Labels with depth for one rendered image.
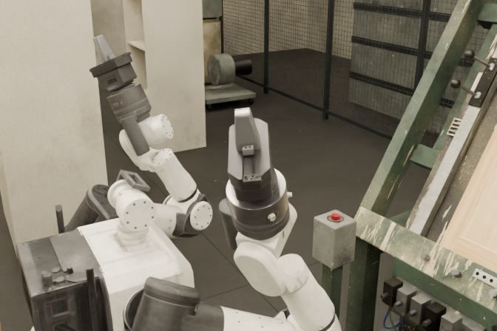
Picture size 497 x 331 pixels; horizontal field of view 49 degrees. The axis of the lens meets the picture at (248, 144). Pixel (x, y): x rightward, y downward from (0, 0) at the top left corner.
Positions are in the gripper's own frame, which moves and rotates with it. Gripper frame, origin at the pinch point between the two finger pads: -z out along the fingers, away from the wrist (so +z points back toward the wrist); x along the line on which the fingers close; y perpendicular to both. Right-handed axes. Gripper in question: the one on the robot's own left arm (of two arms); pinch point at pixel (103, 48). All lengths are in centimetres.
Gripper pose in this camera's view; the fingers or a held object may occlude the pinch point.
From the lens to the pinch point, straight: 135.6
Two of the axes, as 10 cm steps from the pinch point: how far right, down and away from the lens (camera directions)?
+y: -4.9, 4.1, -7.7
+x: 7.8, -1.9, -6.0
